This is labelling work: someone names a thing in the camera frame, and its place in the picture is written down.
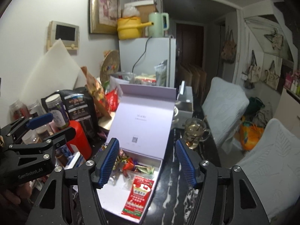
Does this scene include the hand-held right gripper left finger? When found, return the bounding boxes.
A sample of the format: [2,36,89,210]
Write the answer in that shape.
[25,138,120,225]

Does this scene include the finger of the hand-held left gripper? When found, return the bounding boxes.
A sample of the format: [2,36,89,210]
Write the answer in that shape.
[0,112,54,146]
[8,126,77,169]

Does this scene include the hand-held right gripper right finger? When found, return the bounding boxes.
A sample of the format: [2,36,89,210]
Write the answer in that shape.
[176,139,270,225]

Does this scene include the gold brown snack packet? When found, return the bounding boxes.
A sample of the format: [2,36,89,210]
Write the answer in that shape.
[116,148,132,167]
[135,165,155,175]

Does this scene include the red pillow snack packet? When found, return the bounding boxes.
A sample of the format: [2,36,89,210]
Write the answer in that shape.
[122,162,137,177]

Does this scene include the long red snack packet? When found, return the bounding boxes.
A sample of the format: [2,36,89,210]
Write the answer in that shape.
[121,175,154,217]

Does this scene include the lavender gift box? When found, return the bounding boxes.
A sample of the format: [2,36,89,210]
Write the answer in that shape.
[96,83,177,217]

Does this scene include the person's left hand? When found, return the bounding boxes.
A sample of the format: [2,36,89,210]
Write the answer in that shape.
[0,183,32,216]

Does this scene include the clear plastic jar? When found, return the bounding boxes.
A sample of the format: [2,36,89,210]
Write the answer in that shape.
[28,100,45,118]

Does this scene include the jar with purple label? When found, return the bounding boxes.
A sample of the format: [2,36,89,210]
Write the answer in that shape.
[45,94,70,130]

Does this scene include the red plastic container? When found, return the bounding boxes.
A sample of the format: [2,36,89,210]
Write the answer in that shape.
[67,120,92,161]

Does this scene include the clear jar red contents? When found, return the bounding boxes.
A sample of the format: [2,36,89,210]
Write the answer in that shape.
[9,100,28,120]

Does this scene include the blue white box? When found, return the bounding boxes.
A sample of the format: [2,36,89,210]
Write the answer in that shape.
[64,151,85,169]

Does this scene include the glass mug with tea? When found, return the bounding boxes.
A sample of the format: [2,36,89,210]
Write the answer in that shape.
[183,118,211,150]

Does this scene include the black printed bag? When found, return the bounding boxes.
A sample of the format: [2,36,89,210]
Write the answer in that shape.
[58,89,99,146]

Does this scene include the white foam board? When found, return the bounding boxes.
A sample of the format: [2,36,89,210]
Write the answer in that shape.
[22,39,82,104]

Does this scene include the silver grey box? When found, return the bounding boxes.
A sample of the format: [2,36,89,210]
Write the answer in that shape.
[175,81,194,128]

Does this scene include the brown printed snack bag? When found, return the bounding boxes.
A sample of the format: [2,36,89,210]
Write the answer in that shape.
[81,66,112,120]

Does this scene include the small red snack bag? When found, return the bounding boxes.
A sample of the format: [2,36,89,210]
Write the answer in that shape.
[105,89,120,112]

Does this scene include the chair with light blue cover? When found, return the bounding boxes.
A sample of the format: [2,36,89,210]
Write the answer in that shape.
[234,118,300,223]
[202,77,250,155]

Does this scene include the orange yellow bag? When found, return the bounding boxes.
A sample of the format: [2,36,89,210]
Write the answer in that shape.
[239,121,264,151]

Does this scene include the brown paper bag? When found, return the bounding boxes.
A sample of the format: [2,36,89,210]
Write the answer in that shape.
[179,62,194,87]
[187,64,201,96]
[197,69,208,99]

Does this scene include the round woven plate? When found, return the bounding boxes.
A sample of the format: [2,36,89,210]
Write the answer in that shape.
[100,50,121,86]

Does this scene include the dark green bag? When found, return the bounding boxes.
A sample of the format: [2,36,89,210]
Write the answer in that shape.
[248,97,265,118]

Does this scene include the grey bag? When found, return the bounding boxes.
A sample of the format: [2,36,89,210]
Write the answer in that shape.
[256,103,273,127]

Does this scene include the green white snack bag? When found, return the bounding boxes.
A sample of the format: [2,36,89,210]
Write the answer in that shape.
[154,60,169,87]

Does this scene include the cream tote bag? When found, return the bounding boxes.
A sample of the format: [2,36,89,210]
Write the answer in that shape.
[246,50,262,82]

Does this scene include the white fridge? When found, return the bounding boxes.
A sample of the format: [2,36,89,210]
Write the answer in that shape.
[118,37,177,88]

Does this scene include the dark brown door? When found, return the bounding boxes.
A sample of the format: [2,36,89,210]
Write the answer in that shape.
[176,23,204,75]

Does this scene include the cream tote bag star print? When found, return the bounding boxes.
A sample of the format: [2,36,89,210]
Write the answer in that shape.
[266,60,283,89]

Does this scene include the brown tote bag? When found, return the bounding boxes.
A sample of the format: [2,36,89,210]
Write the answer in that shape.
[220,29,237,64]

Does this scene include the yellow pot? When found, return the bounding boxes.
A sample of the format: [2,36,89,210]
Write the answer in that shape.
[117,16,154,40]

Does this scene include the framed picture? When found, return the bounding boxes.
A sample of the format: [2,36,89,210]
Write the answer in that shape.
[88,0,120,34]

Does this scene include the row of bottles and jars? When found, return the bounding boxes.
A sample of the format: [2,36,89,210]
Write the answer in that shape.
[285,71,300,95]

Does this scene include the pale green kettle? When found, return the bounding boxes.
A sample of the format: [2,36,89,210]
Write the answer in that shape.
[148,12,170,38]

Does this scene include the clear plastic bag in pot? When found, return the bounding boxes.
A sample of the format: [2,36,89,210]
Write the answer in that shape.
[123,6,141,19]

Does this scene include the star-shaped bag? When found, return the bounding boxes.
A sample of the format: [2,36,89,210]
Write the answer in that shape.
[264,28,285,51]

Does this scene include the cardboard box on fridge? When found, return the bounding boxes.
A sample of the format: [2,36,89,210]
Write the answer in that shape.
[136,1,157,24]

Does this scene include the wall intercom monitor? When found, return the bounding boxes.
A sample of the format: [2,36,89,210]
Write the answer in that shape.
[47,21,80,50]

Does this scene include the black power cable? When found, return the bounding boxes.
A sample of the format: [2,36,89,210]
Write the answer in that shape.
[132,37,153,73]

